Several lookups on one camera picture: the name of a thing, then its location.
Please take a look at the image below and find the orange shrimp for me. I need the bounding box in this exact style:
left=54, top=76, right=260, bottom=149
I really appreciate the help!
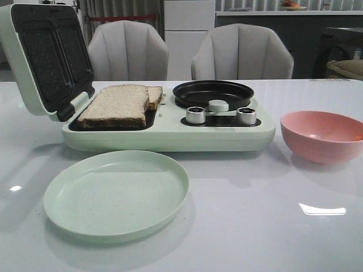
left=353, top=135, right=363, bottom=141

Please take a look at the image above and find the dark counter cabinet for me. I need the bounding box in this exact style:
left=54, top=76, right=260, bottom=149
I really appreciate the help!
left=216, top=10, right=362, bottom=79

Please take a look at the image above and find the green breakfast maker base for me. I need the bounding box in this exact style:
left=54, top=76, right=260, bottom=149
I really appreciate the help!
left=62, top=87, right=275, bottom=152

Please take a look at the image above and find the green breakfast maker lid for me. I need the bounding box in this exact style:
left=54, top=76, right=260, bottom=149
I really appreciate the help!
left=1, top=3, right=95, bottom=122

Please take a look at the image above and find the white cabinet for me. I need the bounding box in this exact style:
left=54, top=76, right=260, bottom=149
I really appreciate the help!
left=164, top=1, right=215, bottom=80

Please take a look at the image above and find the light green plate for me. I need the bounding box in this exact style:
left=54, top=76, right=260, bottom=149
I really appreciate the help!
left=44, top=151, right=189, bottom=243

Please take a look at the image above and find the grey chair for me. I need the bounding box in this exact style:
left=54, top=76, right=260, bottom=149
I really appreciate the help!
left=88, top=20, right=168, bottom=81
left=191, top=23, right=294, bottom=80

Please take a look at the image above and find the right grey chair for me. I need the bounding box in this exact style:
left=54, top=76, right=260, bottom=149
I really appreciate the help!
left=191, top=23, right=294, bottom=80

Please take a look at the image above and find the silver knob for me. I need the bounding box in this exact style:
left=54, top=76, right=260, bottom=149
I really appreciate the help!
left=185, top=107, right=206, bottom=125
left=236, top=107, right=257, bottom=125

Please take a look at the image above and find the bread slice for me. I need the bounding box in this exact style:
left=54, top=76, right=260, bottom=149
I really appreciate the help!
left=147, top=86, right=163, bottom=111
left=78, top=84, right=149, bottom=128

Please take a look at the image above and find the left silver knob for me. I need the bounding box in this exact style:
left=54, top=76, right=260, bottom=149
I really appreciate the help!
left=185, top=107, right=206, bottom=125

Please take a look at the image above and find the red barrier belt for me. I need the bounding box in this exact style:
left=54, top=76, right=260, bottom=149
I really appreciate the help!
left=88, top=14, right=158, bottom=22

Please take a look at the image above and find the beige sofa cushion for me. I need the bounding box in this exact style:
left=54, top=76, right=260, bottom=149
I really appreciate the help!
left=326, top=59, right=362, bottom=80

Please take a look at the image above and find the right silver knob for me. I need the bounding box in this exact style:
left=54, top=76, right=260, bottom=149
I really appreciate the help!
left=236, top=107, right=257, bottom=125

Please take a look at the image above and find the fruit bowl on counter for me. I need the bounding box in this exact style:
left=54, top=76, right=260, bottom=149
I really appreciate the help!
left=280, top=0, right=307, bottom=11

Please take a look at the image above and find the left grey chair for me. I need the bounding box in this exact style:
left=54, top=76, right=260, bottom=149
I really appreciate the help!
left=88, top=20, right=168, bottom=81

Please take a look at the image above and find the pink bowl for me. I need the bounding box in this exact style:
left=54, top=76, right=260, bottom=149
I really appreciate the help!
left=280, top=110, right=362, bottom=164

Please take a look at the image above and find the black round frying pan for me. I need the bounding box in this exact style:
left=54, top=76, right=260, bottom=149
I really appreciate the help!
left=172, top=80, right=254, bottom=111

